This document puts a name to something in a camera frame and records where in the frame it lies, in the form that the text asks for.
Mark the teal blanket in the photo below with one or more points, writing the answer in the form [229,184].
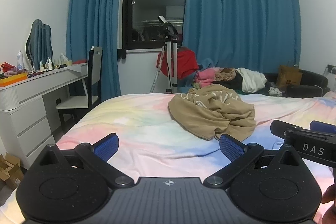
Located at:
[207,62]

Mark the black clothes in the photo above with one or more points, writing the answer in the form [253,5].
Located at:
[236,83]

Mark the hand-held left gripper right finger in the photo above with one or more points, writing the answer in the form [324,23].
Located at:
[232,147]

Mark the orange tray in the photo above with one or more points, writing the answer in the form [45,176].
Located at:
[13,80]

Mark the brown paper bag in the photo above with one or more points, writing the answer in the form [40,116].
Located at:
[288,75]

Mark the red garment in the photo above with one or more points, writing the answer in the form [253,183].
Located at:
[185,62]

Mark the black and grey chair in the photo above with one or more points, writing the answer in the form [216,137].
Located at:
[93,74]

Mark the bed with pastel duvet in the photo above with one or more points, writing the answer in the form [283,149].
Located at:
[147,121]

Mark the white clothes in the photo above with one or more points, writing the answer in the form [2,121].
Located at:
[253,79]

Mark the white dressing table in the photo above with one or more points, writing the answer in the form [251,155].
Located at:
[29,113]

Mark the wavy framed mirror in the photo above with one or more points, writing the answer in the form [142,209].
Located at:
[39,40]

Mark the white spray bottle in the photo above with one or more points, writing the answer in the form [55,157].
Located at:
[20,61]

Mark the pink scrunchie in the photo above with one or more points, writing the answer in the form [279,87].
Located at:
[14,72]

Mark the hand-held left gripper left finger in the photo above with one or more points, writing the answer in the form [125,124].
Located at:
[106,147]

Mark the pink clothes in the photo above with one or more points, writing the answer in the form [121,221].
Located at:
[206,76]

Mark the wide blue curtain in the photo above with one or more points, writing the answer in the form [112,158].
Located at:
[241,11]

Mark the cardboard boxes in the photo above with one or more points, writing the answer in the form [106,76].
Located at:
[11,171]

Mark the narrow blue curtain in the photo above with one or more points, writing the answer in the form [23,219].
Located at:
[94,16]

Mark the tan patterned cloth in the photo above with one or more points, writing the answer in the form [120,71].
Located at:
[225,74]

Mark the tan t-shirt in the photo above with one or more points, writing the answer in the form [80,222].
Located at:
[212,113]

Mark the dark sofa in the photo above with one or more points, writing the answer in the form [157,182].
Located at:
[309,85]

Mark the red cloth on dressing table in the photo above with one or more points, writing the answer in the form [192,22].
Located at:
[80,61]

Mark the white tripod with phone holder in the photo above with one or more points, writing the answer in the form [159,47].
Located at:
[169,56]

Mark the dark window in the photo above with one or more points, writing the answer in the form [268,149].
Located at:
[155,8]

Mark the row of small cosmetic bottles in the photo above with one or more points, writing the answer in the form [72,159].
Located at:
[50,64]

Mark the person's right hand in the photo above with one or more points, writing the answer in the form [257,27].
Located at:
[329,193]

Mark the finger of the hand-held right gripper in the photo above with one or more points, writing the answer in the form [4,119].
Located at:
[284,128]
[324,127]

